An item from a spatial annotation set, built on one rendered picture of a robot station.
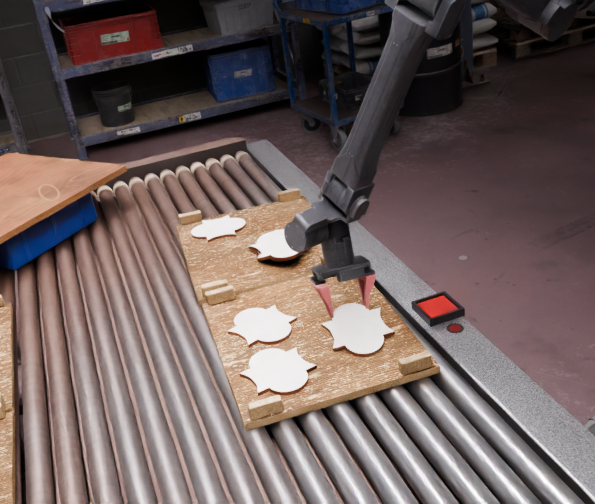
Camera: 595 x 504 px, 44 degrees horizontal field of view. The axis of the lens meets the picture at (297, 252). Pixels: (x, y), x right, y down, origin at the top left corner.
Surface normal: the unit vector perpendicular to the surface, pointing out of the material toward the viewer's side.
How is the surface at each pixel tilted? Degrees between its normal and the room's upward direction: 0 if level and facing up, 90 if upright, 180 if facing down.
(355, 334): 10
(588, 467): 0
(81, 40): 90
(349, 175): 82
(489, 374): 0
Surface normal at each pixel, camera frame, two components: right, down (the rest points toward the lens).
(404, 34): -0.72, 0.29
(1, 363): -0.13, -0.87
